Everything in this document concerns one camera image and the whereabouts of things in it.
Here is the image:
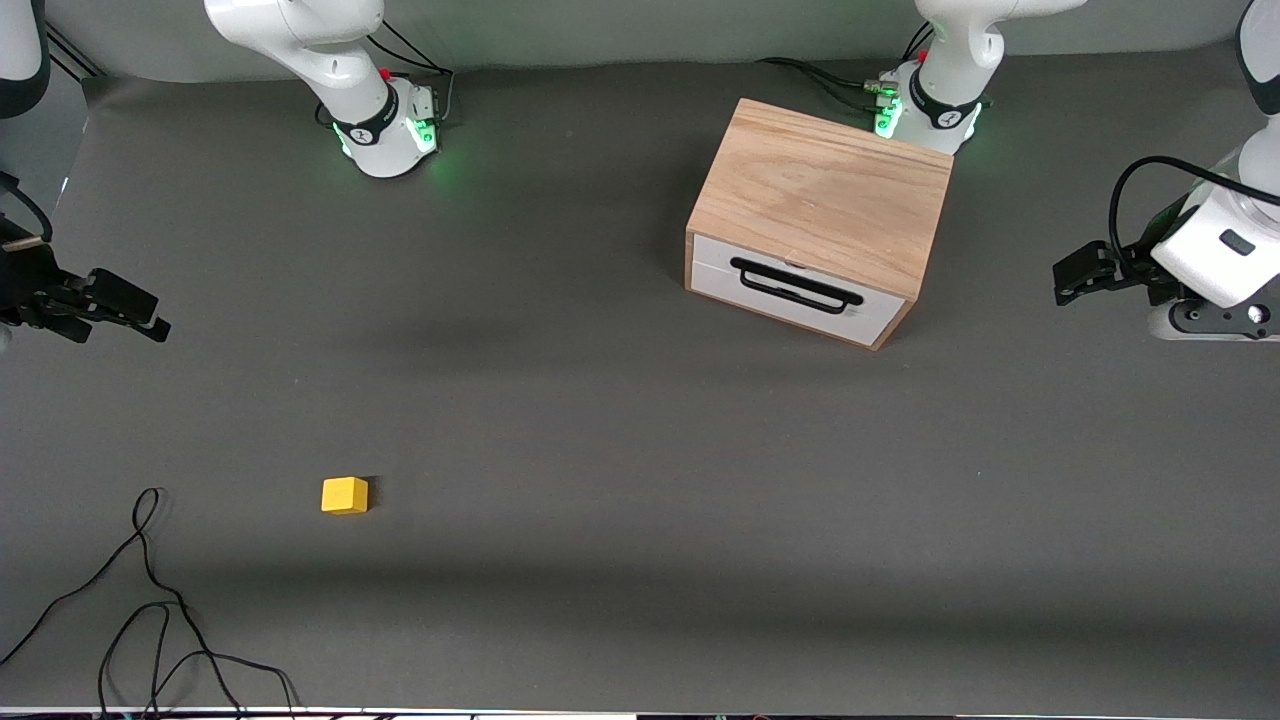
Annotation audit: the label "black metal drawer handle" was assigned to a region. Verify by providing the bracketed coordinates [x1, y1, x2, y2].
[730, 257, 865, 316]

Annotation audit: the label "yellow cube block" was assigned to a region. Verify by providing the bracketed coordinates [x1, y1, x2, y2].
[321, 476, 370, 516]

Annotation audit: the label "white-fronted wooden drawer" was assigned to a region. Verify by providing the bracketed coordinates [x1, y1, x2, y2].
[688, 232, 917, 349]

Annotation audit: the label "wooden drawer cabinet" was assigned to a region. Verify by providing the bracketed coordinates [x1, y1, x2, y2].
[684, 97, 955, 352]

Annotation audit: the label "dark grey table mat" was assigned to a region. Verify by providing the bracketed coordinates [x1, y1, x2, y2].
[0, 40, 1280, 716]

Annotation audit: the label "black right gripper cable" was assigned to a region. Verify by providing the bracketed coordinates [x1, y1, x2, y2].
[0, 170, 53, 248]

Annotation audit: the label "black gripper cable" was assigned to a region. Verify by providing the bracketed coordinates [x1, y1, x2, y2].
[0, 170, 53, 248]
[1108, 155, 1280, 276]

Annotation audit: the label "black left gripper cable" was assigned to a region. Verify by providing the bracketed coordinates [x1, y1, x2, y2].
[1108, 155, 1280, 276]

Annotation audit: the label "thin black loose cable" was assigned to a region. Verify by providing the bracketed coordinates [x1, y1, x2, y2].
[0, 487, 301, 720]

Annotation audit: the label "black arm base cables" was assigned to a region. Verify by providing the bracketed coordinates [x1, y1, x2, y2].
[755, 20, 936, 113]
[315, 18, 458, 129]

